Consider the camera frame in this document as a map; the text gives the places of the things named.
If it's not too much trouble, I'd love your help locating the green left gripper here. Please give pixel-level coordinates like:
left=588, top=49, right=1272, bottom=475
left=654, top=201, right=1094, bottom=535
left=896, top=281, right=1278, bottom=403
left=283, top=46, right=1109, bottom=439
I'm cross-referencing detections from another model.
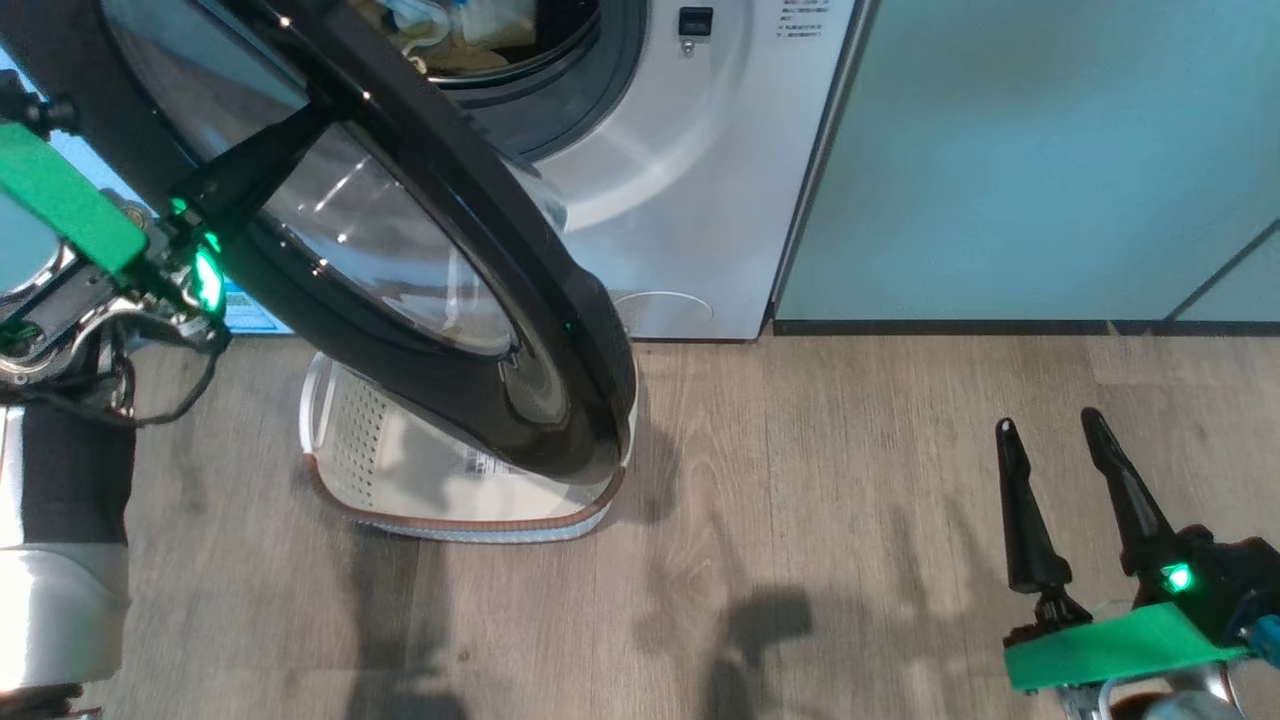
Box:
left=0, top=102, right=336, bottom=386

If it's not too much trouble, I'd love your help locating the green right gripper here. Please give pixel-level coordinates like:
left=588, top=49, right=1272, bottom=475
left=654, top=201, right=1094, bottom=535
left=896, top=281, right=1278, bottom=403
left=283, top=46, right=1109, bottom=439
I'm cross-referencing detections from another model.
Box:
left=995, top=407, right=1251, bottom=720

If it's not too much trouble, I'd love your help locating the plain cream yellow garment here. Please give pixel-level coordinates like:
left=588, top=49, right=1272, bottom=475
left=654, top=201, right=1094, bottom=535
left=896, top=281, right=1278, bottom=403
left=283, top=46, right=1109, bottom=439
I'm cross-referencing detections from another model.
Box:
left=440, top=0, right=546, bottom=79

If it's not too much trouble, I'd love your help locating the round black glass washer door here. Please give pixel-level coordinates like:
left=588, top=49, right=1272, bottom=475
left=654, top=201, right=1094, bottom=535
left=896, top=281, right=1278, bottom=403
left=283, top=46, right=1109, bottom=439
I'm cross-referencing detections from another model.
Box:
left=0, top=0, right=639, bottom=488

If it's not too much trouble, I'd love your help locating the white front-load washing machine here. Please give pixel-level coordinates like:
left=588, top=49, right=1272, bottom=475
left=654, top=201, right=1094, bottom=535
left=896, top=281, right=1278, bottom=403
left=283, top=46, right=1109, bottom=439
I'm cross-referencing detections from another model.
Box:
left=40, top=0, right=871, bottom=343

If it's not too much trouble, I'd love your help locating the black wall-mounted box with knob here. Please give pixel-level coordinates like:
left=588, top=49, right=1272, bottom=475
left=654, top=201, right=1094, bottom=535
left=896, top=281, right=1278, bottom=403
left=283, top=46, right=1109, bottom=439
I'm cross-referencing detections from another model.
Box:
left=678, top=7, right=715, bottom=58

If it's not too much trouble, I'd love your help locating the blue energy label sticker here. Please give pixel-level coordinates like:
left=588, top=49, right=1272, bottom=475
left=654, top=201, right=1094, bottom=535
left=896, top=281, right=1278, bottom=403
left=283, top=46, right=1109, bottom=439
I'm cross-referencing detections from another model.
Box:
left=225, top=285, right=297, bottom=334

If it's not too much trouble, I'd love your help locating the pale green cabinet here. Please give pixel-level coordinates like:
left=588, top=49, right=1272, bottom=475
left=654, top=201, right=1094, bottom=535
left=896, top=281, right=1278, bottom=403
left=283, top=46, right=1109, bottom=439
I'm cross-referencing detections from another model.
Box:
left=1172, top=222, right=1280, bottom=326
left=775, top=0, right=1280, bottom=336

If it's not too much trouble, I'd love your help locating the white laundry basket brown rim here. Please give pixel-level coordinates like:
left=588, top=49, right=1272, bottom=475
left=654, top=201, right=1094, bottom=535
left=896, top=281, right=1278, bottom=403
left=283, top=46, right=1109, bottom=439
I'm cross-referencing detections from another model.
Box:
left=298, top=350, right=629, bottom=544

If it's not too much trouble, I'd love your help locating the small printed text sticker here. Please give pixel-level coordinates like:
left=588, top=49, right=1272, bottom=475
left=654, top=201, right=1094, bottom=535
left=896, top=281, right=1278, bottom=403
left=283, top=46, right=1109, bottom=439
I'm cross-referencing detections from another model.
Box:
left=775, top=0, right=831, bottom=39

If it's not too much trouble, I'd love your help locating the teal right cable connector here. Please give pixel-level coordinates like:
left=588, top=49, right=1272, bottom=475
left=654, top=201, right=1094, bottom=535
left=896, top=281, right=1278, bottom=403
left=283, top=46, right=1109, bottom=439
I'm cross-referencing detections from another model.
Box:
left=1243, top=613, right=1280, bottom=669

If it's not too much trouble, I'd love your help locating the looped black left gripper cable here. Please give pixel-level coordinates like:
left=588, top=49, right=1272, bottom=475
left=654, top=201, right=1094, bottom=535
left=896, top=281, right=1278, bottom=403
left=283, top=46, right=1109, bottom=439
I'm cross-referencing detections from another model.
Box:
left=30, top=320, right=233, bottom=431

